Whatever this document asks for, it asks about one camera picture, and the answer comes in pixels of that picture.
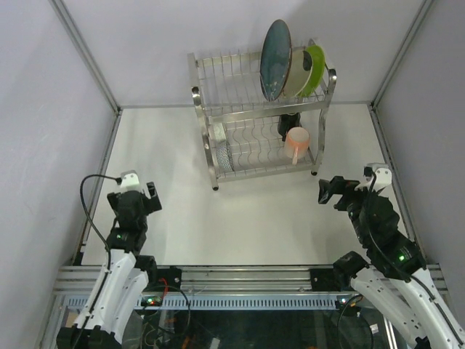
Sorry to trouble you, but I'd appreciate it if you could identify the pink ceramic mug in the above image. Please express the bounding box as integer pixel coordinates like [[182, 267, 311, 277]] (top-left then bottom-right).
[[283, 127, 310, 165]]

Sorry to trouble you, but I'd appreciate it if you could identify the dark blue patterned bowl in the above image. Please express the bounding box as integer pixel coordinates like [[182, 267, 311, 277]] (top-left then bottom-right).
[[216, 141, 234, 172]]

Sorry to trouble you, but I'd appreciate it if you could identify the black mug cream inside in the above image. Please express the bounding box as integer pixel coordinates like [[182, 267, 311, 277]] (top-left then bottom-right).
[[278, 113, 301, 142]]

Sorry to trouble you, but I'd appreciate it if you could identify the teal patterned white bowl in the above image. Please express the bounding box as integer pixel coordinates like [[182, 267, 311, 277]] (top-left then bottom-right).
[[212, 123, 227, 143]]

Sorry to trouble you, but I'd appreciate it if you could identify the stainless steel dish rack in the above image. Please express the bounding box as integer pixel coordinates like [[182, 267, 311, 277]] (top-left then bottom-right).
[[187, 50, 337, 190]]

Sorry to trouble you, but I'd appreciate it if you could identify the cream plate with floral print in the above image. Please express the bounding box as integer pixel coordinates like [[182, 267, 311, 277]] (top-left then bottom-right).
[[282, 48, 313, 99]]

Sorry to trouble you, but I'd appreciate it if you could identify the lime green plate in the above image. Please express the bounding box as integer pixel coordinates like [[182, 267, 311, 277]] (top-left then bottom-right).
[[298, 45, 326, 97]]

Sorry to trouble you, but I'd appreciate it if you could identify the blue glazed ceramic plate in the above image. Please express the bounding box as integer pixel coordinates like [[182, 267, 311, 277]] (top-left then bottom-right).
[[259, 19, 292, 102]]

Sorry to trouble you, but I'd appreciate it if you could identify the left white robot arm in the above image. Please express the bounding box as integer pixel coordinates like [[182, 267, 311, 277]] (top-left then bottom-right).
[[56, 174, 162, 348]]

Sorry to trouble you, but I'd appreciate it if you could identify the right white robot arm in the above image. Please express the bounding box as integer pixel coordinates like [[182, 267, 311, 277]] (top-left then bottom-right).
[[318, 167, 464, 348]]

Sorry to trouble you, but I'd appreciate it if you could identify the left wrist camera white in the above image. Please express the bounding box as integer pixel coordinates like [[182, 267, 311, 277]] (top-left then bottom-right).
[[119, 170, 141, 193]]

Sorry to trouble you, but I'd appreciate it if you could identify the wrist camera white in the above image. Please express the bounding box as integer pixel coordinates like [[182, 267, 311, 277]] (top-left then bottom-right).
[[355, 163, 392, 193], [119, 170, 141, 193]]

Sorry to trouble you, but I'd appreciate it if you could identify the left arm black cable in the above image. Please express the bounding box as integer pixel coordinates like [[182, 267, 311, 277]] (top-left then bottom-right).
[[79, 174, 123, 252]]

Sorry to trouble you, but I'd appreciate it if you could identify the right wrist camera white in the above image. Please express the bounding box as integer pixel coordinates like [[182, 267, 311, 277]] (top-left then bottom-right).
[[355, 163, 392, 193]]

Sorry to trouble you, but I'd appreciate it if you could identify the aluminium frame post right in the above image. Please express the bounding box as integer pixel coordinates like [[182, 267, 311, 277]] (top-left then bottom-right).
[[369, 0, 437, 110]]

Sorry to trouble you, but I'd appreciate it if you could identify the aluminium frame post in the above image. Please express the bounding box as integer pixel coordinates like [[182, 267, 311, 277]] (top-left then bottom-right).
[[49, 0, 121, 116], [369, 0, 437, 110]]

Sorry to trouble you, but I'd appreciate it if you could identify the perforated cable tray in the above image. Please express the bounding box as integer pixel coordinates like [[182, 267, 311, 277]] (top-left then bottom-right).
[[67, 294, 344, 310]]

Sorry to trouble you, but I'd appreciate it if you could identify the aluminium front rail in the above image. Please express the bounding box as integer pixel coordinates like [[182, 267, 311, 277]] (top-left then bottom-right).
[[53, 265, 448, 295]]

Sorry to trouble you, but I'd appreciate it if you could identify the aluminium frame post left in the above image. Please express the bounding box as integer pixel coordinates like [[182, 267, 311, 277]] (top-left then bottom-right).
[[49, 0, 121, 116]]

